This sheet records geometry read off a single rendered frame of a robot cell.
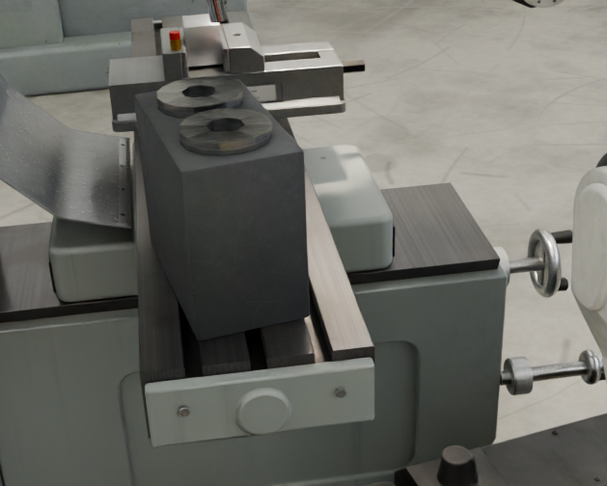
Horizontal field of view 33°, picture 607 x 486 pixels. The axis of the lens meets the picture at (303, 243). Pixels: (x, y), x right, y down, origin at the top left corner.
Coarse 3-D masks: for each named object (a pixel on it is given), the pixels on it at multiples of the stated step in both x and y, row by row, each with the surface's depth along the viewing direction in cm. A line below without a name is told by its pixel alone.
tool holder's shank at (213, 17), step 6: (210, 0) 142; (216, 0) 143; (222, 0) 143; (210, 6) 143; (216, 6) 143; (222, 6) 143; (210, 12) 143; (216, 12) 143; (222, 12) 144; (210, 18) 144; (216, 18) 144; (222, 18) 144
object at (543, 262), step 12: (540, 228) 173; (540, 240) 171; (552, 240) 169; (564, 240) 171; (504, 252) 170; (528, 252) 178; (540, 252) 173; (552, 252) 168; (504, 264) 169; (516, 264) 172; (528, 264) 172; (540, 264) 172; (552, 264) 168; (540, 276) 174; (552, 276) 168; (540, 288) 174; (552, 288) 170; (564, 288) 175
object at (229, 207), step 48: (144, 96) 111; (192, 96) 110; (240, 96) 107; (144, 144) 111; (192, 144) 97; (240, 144) 96; (288, 144) 98; (192, 192) 95; (240, 192) 97; (288, 192) 98; (192, 240) 97; (240, 240) 99; (288, 240) 101; (192, 288) 100; (240, 288) 102; (288, 288) 103
